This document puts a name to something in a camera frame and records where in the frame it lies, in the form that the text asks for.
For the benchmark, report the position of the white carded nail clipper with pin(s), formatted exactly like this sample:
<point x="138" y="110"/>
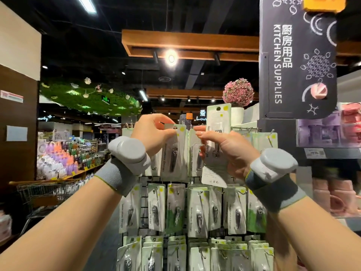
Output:
<point x="219" y="115"/>
<point x="173" y="158"/>
<point x="213" y="175"/>

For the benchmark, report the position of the row of pink red packs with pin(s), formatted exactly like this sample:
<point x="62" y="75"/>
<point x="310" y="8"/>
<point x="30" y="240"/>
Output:
<point x="351" y="124"/>

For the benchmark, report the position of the person's left hand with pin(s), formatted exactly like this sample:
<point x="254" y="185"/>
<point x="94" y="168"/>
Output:
<point x="149" y="132"/>

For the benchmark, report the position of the dark hanging aisle sign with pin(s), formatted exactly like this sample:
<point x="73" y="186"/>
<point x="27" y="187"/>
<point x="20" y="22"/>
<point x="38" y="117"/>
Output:
<point x="296" y="59"/>

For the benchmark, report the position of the pink flowers in white pot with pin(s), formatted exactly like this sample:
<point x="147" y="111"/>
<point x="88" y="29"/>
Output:
<point x="238" y="92"/>

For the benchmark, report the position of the person's right hand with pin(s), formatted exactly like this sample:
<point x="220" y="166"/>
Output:
<point x="228" y="149"/>

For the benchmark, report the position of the green hanging ceiling decor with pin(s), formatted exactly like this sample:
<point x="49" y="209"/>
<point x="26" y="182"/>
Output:
<point x="90" y="98"/>

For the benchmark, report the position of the orange sign tag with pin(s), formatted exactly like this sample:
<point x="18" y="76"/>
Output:
<point x="324" y="2"/>

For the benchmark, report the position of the empty silver shopping cart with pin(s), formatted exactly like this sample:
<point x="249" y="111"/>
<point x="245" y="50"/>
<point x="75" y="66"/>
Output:
<point x="39" y="194"/>

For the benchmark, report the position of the wooden pillar panel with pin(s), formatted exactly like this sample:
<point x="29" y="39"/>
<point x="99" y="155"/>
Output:
<point x="17" y="127"/>

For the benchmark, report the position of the wooden detergent shelf unit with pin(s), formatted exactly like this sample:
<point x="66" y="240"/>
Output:
<point x="5" y="225"/>

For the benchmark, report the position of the wooden post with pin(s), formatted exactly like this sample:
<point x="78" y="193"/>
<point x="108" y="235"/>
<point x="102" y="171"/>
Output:
<point x="285" y="138"/>

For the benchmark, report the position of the person's left forearm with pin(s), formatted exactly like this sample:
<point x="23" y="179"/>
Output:
<point x="51" y="234"/>

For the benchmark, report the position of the purple boxed appliance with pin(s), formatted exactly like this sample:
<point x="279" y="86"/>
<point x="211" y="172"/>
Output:
<point x="318" y="132"/>

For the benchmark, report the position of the grey kitchenware shelf unit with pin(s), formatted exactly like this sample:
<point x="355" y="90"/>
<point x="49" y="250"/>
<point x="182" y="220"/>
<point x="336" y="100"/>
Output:
<point x="333" y="154"/>

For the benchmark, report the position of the grey wrist tracker band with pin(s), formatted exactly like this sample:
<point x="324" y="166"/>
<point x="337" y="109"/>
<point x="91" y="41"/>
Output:
<point x="273" y="166"/>
<point x="129" y="155"/>

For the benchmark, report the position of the round ceiling lamp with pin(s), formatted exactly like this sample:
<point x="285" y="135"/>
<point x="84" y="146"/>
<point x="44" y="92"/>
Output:
<point x="171" y="57"/>

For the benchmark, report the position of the rows of hung nail clipper packs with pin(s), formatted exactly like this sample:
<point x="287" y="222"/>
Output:
<point x="197" y="214"/>

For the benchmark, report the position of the row of pastel laundry bottles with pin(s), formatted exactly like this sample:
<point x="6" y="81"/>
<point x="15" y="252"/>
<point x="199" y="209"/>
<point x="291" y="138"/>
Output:
<point x="62" y="160"/>

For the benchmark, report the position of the wooden ceiling frame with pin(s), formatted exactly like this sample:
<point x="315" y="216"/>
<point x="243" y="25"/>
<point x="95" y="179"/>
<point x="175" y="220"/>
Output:
<point x="186" y="42"/>

